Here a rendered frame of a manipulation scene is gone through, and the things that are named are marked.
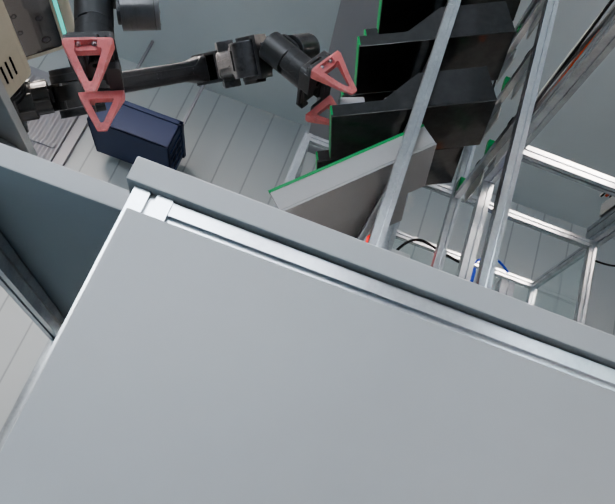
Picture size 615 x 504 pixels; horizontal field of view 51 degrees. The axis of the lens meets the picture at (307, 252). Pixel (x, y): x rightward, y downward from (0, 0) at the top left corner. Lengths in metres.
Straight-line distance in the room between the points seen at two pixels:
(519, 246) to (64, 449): 4.14
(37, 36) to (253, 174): 3.06
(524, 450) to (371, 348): 0.18
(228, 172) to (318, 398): 3.77
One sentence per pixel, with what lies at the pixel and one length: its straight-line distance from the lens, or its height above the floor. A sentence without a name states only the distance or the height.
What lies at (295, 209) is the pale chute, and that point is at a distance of 1.02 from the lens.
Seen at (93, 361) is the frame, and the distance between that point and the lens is 0.66.
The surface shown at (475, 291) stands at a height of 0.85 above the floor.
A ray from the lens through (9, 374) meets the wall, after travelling 4.07.
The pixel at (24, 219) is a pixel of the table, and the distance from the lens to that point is 1.02.
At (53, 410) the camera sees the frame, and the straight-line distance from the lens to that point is 0.66.
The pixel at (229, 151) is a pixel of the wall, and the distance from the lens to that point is 4.45.
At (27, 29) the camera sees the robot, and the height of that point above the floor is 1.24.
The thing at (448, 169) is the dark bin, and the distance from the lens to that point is 1.34.
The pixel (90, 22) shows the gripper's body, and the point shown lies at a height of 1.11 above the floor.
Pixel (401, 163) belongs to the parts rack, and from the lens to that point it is 1.03.
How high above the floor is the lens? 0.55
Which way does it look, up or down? 24 degrees up
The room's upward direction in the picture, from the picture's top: 21 degrees clockwise
